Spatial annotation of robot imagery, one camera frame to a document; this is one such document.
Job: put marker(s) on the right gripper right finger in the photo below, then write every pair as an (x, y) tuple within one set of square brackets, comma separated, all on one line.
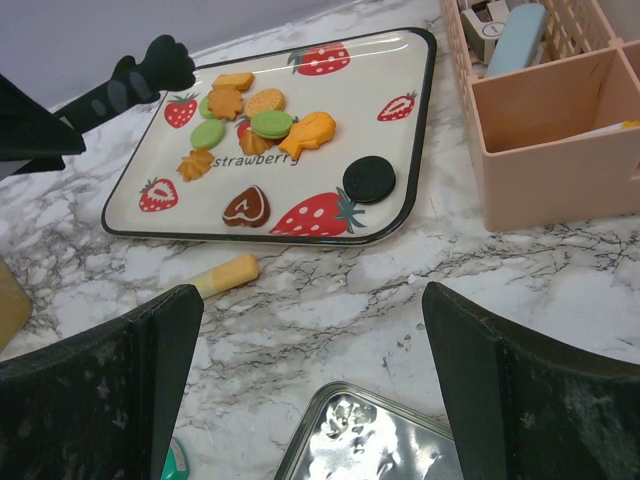
[(522, 405)]

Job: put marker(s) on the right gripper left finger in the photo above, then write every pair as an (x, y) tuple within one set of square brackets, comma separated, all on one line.
[(101, 404)]

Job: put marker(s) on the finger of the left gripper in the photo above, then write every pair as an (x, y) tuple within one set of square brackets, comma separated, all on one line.
[(33, 140)]

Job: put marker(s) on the black metal tongs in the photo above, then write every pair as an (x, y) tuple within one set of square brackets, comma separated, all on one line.
[(167, 66)]

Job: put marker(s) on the orange flower cookie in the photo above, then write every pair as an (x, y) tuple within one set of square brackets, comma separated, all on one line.
[(196, 164)]

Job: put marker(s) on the silver tin lid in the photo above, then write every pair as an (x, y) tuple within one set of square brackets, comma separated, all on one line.
[(348, 432)]

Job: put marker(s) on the orange square cookie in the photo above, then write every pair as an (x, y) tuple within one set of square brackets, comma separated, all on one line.
[(236, 81)]

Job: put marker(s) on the green grey eraser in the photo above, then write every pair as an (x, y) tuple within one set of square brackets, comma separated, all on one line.
[(176, 465)]

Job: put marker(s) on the gold cookie tin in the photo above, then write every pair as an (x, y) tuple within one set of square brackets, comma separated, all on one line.
[(15, 306)]

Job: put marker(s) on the yellow orange highlighter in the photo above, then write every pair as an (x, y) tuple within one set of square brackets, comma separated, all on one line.
[(226, 276)]

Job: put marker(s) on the orange leaf cookie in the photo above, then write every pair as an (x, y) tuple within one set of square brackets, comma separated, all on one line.
[(225, 103)]

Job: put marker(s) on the orange swirl cookie centre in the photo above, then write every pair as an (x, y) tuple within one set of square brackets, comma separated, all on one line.
[(253, 144)]

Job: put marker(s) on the brown heart cookie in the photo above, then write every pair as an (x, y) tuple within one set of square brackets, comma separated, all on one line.
[(250, 208)]

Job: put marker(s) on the round tan biscuit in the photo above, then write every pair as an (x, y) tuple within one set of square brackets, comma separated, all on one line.
[(265, 100)]

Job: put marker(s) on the peach desk organizer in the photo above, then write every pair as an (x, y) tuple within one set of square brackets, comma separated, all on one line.
[(557, 142)]

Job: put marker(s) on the black sandwich cookie right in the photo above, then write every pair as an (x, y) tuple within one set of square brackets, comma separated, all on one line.
[(369, 179)]

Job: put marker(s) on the orange fish cookie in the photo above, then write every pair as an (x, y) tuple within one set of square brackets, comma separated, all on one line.
[(310, 132)]

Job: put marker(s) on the strawberry pattern tray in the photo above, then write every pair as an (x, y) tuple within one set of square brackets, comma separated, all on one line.
[(377, 89)]

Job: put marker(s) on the light blue eraser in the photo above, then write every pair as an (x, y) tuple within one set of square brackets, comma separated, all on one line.
[(519, 39)]

